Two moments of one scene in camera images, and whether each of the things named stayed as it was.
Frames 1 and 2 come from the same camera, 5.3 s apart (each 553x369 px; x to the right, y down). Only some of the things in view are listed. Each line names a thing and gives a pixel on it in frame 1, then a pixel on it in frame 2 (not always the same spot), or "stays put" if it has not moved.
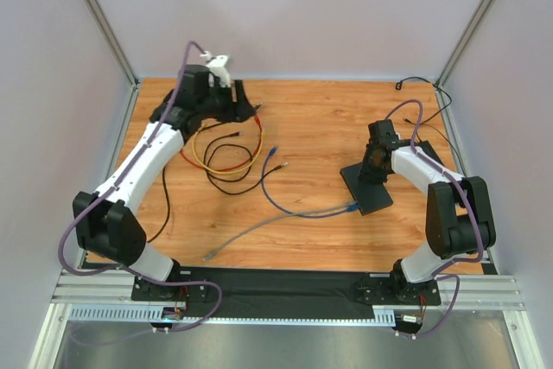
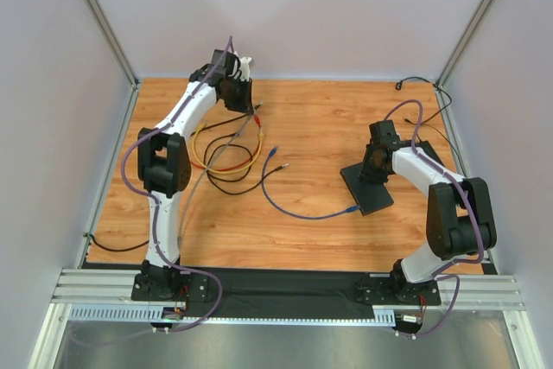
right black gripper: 371,168 stays put
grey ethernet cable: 273,218 -> 200,181
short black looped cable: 212,179 stays put
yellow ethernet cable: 223,173 stays put
